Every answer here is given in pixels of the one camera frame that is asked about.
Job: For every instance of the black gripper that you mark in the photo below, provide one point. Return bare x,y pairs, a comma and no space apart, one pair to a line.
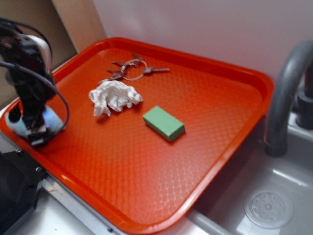
32,83

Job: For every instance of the light blue cloth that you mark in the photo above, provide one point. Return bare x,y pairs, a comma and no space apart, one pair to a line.
53,123

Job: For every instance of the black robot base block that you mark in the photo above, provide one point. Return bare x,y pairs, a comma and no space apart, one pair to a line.
21,179

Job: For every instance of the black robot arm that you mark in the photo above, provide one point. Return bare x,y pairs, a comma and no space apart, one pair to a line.
28,62

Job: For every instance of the crumpled white cloth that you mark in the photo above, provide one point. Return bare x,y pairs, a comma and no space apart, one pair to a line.
113,95

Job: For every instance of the silver key middle left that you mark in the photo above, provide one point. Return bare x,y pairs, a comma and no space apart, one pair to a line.
117,72

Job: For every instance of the silver key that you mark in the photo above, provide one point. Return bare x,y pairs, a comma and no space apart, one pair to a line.
117,72
151,70
126,64
136,57
115,76

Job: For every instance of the silver key lower left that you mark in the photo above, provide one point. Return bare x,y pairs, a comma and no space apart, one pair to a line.
115,76

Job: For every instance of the brown cardboard panel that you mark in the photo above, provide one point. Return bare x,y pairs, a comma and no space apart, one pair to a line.
42,15

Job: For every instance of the light wooden board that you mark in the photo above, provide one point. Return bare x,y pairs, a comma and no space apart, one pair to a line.
81,21

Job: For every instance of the silver key upper left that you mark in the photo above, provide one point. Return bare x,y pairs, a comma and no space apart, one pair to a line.
126,64

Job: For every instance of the orange plastic tray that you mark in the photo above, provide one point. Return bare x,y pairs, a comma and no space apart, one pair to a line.
121,167

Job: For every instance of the silver key at top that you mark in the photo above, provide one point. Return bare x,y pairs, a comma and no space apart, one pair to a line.
136,57

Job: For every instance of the silver key on right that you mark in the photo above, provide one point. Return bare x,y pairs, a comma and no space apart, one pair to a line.
151,70

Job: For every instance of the green rectangular block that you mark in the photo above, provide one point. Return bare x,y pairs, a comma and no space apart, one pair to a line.
164,124

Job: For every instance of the grey toy sink basin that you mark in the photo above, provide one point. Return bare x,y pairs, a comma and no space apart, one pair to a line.
220,209

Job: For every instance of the grey curved faucet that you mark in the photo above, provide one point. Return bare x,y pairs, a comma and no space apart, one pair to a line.
284,98

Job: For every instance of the round sink drain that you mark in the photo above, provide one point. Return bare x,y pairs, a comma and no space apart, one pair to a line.
268,208

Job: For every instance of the black faucet knob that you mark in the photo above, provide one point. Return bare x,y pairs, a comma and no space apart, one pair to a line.
305,96

